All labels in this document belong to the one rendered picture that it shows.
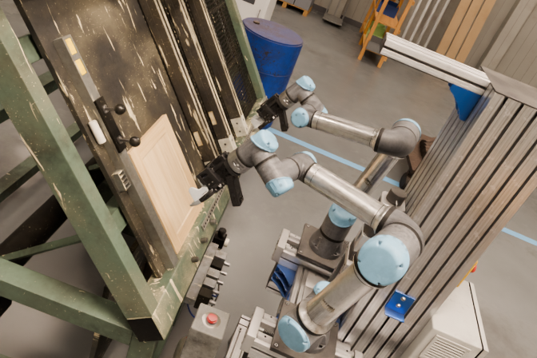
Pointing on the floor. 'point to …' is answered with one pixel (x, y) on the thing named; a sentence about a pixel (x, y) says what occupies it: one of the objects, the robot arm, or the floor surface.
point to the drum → (272, 53)
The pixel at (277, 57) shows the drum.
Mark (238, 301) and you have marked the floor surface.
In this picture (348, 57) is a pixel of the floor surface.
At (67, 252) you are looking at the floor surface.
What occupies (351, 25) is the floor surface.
